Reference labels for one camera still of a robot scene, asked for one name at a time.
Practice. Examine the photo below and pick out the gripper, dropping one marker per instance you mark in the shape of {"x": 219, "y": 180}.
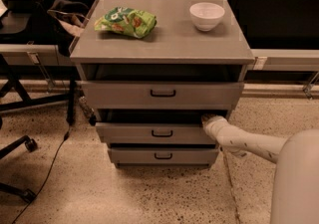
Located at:
{"x": 214, "y": 125}

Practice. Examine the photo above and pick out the grey drawer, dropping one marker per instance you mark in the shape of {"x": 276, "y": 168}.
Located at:
{"x": 152, "y": 133}
{"x": 162, "y": 156}
{"x": 162, "y": 95}

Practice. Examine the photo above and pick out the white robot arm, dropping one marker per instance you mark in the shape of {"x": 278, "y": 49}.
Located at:
{"x": 295, "y": 195}

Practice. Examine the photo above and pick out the grey drawer cabinet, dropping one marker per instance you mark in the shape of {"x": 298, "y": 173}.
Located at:
{"x": 174, "y": 51}

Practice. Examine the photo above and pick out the grey bottom drawer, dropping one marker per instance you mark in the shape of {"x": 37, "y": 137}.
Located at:
{"x": 162, "y": 156}

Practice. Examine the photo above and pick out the grey top drawer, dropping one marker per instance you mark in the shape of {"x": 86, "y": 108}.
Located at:
{"x": 162, "y": 95}

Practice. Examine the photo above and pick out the white ceramic bowl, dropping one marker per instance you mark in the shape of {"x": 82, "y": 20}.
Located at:
{"x": 205, "y": 16}

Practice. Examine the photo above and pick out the green snack bag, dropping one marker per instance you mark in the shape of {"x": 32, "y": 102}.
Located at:
{"x": 127, "y": 21}

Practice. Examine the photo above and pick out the dark bag with strap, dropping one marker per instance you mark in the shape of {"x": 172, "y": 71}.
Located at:
{"x": 70, "y": 17}

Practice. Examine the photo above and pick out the black desk frame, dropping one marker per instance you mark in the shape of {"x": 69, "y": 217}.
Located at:
{"x": 26, "y": 101}

